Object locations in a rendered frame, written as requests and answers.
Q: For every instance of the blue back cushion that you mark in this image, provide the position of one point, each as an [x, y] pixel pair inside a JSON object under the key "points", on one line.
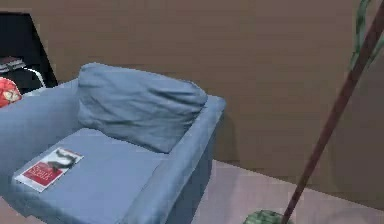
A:
{"points": [[140, 106]]}

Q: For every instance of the blue armchair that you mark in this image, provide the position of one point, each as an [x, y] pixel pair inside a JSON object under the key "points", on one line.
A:
{"points": [[110, 186]]}

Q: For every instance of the house plant with brown stem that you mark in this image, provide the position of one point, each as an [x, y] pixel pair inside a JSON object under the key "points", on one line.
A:
{"points": [[336, 110]]}

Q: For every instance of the red and white book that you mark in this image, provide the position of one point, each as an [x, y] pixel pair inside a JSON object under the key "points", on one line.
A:
{"points": [[46, 170]]}

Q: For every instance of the red patterned ball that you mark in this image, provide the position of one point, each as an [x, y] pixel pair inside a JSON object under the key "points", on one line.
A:
{"points": [[7, 92]]}

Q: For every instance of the stack of dark books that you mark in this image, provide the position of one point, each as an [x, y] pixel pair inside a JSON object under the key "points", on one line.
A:
{"points": [[11, 63]]}

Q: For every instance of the black shelf unit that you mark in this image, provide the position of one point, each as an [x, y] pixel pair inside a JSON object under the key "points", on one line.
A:
{"points": [[20, 36]]}

